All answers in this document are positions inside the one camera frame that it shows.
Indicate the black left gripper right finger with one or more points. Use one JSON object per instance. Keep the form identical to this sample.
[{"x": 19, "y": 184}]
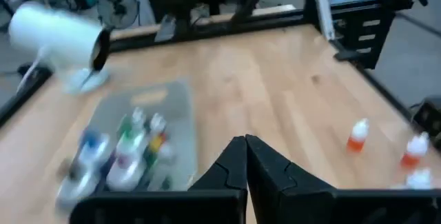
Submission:
[{"x": 272, "y": 179}]

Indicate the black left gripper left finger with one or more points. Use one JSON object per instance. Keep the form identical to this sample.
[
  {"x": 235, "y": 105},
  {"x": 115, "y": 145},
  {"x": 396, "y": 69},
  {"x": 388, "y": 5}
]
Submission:
[{"x": 227, "y": 172}]

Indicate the small white-capped dropper bottle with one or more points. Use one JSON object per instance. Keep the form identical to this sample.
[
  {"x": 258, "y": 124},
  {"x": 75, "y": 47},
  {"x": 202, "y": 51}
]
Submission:
[{"x": 158, "y": 131}]

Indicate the small lemon yellow dropper bottle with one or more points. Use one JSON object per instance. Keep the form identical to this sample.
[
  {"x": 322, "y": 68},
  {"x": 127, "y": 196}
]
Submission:
[
  {"x": 358, "y": 136},
  {"x": 415, "y": 150}
]

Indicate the large purple-capped colouring bottle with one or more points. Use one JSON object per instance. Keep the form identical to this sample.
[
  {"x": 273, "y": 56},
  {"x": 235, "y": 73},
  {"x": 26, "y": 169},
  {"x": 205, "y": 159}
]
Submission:
[{"x": 125, "y": 174}]

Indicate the large green-capped colouring bottle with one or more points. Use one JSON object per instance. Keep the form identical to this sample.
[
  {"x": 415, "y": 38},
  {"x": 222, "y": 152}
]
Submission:
[{"x": 129, "y": 138}]

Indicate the large blue-capped colouring bottle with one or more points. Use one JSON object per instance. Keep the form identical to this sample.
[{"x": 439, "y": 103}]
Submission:
[{"x": 93, "y": 146}]

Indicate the small red sunset dropper bottle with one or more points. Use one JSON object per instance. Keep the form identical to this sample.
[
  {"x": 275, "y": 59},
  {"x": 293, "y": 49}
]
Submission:
[{"x": 418, "y": 180}]

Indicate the white plastic storage bin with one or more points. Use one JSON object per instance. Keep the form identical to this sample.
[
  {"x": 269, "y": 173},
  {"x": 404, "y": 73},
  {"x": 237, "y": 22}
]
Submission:
[{"x": 179, "y": 113}]

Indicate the white spotlight lamp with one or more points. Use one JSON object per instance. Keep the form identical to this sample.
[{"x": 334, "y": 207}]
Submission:
[{"x": 55, "y": 38}]

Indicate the white metal mounting bracket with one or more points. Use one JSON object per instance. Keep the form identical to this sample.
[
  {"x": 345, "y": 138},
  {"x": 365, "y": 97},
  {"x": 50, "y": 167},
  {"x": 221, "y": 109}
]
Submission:
[{"x": 165, "y": 27}]

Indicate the black slotted frame panel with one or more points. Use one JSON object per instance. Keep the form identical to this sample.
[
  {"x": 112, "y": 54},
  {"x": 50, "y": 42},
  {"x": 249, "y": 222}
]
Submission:
[{"x": 365, "y": 34}]

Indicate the white aluminium post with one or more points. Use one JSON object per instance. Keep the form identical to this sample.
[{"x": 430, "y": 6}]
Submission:
[{"x": 324, "y": 10}]

